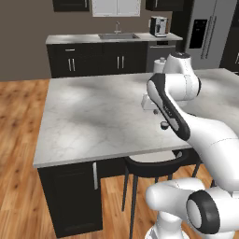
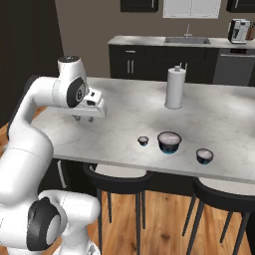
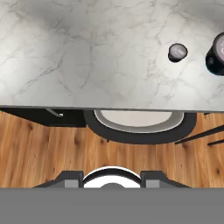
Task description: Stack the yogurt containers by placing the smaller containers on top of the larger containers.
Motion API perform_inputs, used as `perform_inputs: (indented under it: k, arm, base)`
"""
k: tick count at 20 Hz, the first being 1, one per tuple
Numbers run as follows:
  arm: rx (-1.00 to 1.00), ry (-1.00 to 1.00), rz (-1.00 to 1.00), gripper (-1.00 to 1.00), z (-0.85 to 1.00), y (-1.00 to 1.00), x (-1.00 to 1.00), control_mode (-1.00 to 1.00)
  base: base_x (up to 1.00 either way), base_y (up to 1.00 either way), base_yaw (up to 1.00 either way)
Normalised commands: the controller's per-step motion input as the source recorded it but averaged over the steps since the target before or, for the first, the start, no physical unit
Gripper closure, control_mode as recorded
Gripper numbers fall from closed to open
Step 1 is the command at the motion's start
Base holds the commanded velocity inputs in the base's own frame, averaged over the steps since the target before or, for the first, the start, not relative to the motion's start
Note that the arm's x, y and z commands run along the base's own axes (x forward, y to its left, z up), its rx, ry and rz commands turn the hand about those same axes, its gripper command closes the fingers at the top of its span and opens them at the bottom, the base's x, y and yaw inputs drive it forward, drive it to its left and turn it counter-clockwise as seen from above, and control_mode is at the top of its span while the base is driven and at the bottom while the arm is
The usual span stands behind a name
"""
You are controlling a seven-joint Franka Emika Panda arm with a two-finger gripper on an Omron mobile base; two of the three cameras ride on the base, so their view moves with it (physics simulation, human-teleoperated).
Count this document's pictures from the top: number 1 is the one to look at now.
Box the grey dishwasher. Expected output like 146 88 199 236
146 40 177 73

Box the silver coffee machine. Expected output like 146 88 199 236
149 16 169 38

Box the silver tap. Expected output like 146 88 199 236
113 21 122 35

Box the black base cupboard run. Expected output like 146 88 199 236
46 41 149 79

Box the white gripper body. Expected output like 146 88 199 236
141 92 159 111

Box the black wall cupboard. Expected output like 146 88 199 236
145 0 185 12
51 0 91 13

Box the black island cupboard door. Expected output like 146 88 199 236
36 161 104 239

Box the tall black cupboard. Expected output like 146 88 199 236
218 17 239 75

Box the white paper towel roll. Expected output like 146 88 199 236
152 57 167 75

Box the stainless steel fridge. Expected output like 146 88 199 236
184 0 239 71

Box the black stool with white seat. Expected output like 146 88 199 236
120 148 204 239

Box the silver cupboard door handle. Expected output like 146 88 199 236
91 162 100 191

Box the white window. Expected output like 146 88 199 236
91 0 142 18

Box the steel sink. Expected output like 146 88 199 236
98 32 140 41

